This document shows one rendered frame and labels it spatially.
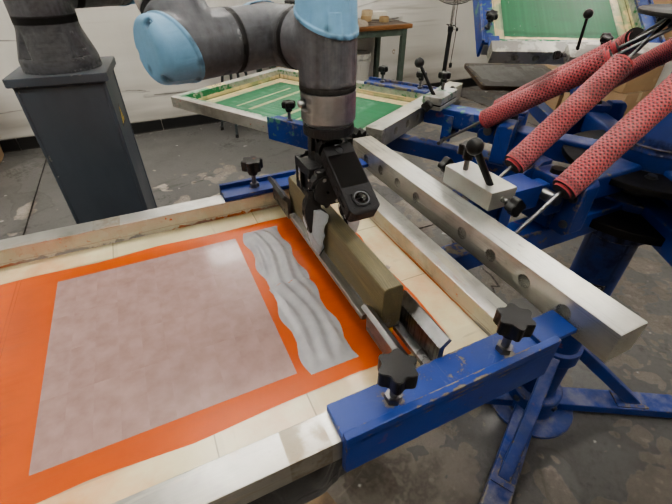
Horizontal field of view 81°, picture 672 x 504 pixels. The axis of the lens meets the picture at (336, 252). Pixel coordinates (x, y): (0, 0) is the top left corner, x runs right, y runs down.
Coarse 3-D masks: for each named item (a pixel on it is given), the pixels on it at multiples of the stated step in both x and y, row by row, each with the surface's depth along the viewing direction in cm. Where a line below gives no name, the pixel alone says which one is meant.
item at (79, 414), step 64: (192, 320) 59; (256, 320) 59; (0, 384) 50; (64, 384) 50; (128, 384) 50; (192, 384) 50; (256, 384) 50; (320, 384) 50; (0, 448) 43; (64, 448) 43; (128, 448) 43
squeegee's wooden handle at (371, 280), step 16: (304, 224) 73; (336, 224) 61; (336, 240) 59; (352, 240) 57; (336, 256) 61; (352, 256) 55; (368, 256) 54; (352, 272) 57; (368, 272) 52; (384, 272) 51; (352, 288) 58; (368, 288) 53; (384, 288) 49; (400, 288) 50; (368, 304) 54; (384, 304) 50; (400, 304) 52; (384, 320) 52
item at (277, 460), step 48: (288, 192) 85; (0, 240) 69; (48, 240) 70; (96, 240) 73; (432, 240) 69; (480, 288) 59; (288, 432) 41; (336, 432) 41; (192, 480) 38; (240, 480) 38; (288, 480) 40
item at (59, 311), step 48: (192, 240) 75; (240, 240) 75; (288, 240) 75; (0, 288) 64; (48, 288) 64; (96, 288) 64; (144, 288) 64; (192, 288) 64; (240, 288) 64; (0, 336) 56; (48, 336) 56; (96, 336) 56
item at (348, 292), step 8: (296, 216) 75; (296, 224) 73; (304, 232) 70; (312, 248) 67; (320, 256) 65; (328, 264) 63; (328, 272) 63; (336, 272) 62; (336, 280) 60; (344, 280) 60; (344, 288) 59; (352, 296) 57; (352, 304) 56; (360, 304) 56; (360, 312) 55
